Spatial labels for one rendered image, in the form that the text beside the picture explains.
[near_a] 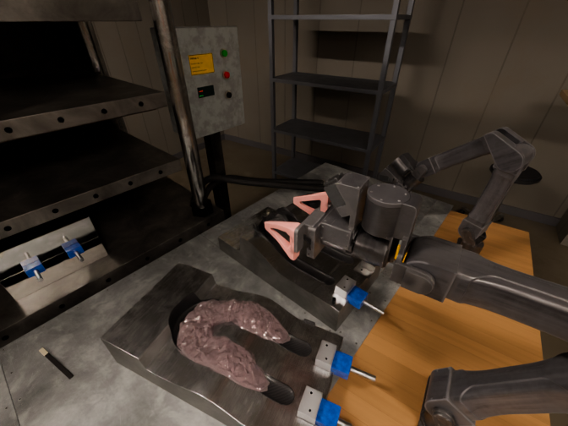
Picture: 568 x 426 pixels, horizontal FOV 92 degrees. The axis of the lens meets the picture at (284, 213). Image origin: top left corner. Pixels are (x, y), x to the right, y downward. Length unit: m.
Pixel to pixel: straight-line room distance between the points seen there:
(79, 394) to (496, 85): 3.03
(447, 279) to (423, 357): 0.46
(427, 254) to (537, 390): 0.24
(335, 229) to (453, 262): 0.16
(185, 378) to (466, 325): 0.74
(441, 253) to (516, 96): 2.59
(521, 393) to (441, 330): 0.37
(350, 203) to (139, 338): 0.56
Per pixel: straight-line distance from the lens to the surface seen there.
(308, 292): 0.79
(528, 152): 1.01
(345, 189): 0.40
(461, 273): 0.43
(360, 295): 0.78
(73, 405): 0.88
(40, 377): 0.96
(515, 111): 3.00
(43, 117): 1.02
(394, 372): 0.82
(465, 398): 0.63
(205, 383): 0.67
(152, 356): 0.75
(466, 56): 2.94
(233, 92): 1.38
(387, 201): 0.39
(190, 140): 1.12
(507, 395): 0.60
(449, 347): 0.91
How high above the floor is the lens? 1.50
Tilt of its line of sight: 35 degrees down
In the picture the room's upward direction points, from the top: straight up
